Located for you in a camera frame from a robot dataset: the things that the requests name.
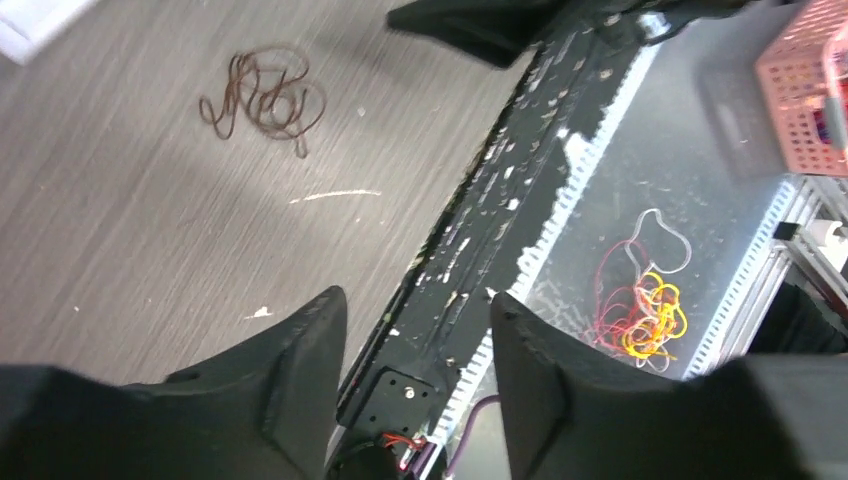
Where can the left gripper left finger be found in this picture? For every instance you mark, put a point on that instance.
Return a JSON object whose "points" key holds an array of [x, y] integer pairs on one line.
{"points": [[262, 409]]}

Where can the white plastic bin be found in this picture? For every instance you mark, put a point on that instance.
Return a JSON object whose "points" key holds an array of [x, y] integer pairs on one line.
{"points": [[27, 26]]}

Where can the pink perforated basket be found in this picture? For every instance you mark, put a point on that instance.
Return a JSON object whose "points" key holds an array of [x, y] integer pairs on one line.
{"points": [[803, 77]]}

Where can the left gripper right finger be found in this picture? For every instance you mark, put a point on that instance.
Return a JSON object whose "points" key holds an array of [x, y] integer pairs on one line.
{"points": [[571, 412]]}

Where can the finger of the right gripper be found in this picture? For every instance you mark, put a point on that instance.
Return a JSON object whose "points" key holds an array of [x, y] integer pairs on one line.
{"points": [[494, 32]]}

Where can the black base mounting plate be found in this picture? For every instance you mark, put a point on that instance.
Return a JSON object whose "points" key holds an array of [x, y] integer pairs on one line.
{"points": [[402, 380]]}

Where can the aluminium frame rail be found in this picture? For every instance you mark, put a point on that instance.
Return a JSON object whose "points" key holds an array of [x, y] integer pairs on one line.
{"points": [[784, 238]]}

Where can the white slotted cable duct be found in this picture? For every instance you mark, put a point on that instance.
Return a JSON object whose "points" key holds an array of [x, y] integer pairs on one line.
{"points": [[582, 155]]}

